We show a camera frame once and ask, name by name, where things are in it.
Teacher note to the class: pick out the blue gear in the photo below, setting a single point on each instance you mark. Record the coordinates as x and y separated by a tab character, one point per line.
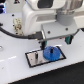
51	53

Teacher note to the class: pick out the black peg base plate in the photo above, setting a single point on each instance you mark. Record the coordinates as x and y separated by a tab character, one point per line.
41	57

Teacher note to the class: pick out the left metal peg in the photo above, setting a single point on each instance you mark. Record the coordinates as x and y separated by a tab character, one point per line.
36	57

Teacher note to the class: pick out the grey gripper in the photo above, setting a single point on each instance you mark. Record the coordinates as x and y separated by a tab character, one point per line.
61	28

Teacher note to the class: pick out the beige connector block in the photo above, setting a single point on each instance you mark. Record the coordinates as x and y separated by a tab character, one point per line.
17	26

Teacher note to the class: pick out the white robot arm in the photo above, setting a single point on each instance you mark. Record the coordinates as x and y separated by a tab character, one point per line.
50	19

